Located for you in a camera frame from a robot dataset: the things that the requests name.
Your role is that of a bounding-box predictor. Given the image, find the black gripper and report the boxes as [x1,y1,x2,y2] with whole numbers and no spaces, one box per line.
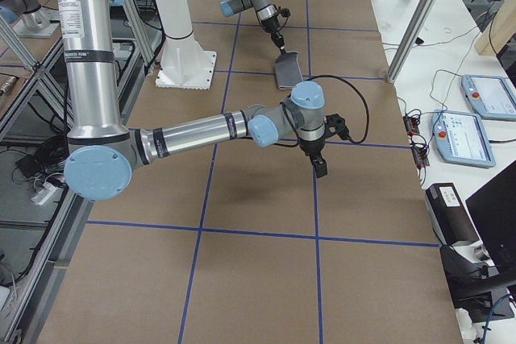
[299,137,328,178]
[261,17,286,55]

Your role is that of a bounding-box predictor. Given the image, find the pink towel white edging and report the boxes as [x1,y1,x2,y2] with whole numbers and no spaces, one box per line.
[274,50,303,89]

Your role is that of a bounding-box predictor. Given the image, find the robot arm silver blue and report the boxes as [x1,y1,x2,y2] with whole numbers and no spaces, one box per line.
[219,0,290,54]
[57,0,329,201]

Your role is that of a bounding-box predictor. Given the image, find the near teach pendant blue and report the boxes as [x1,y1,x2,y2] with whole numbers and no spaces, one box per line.
[431,110,496,168]

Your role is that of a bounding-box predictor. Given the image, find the teach pendant blue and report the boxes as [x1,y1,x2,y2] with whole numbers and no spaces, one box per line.
[431,110,496,168]
[461,75,515,122]

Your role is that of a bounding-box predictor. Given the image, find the far teach pendant blue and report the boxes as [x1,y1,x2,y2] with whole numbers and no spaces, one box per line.
[461,75,515,122]

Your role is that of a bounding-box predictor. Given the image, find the brown paper table cover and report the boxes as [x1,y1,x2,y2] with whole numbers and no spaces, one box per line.
[38,0,461,343]

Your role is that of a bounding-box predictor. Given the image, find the black box white label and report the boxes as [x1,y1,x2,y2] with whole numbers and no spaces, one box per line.
[425,183,480,247]

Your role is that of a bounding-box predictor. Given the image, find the black monitor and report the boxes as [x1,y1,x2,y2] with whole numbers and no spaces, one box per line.
[466,162,515,266]

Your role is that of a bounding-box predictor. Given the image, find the white power strip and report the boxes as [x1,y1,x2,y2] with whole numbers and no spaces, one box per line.
[31,182,58,205]

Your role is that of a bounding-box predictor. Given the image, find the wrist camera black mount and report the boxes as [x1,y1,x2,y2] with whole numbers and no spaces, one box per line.
[324,114,351,141]
[277,7,291,19]

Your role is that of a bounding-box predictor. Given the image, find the black camera cable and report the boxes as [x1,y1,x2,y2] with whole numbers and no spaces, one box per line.
[277,74,371,147]

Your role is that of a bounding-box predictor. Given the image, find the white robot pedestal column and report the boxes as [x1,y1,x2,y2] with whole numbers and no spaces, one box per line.
[156,0,217,90]

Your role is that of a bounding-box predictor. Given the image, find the small circuit board wires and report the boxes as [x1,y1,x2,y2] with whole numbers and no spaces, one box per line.
[402,112,431,170]

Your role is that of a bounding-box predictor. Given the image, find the aluminium frame post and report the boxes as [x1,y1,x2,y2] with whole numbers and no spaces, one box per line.
[385,0,435,84]

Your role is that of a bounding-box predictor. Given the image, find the aluminium frame rail structure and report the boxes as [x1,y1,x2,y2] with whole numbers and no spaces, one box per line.
[0,0,166,344]

